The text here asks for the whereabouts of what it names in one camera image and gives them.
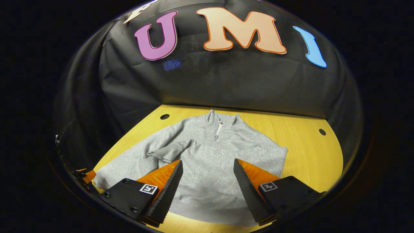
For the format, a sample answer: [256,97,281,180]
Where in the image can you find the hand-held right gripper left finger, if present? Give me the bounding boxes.
[99,160,184,228]

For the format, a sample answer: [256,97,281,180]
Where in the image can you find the black backdrop cloth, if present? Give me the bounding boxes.
[53,0,363,182]

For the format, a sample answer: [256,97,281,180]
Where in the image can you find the grey zip-neck sweater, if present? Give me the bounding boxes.
[93,109,288,227]

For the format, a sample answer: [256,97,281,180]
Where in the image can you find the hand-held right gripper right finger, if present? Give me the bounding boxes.
[233,159,327,226]

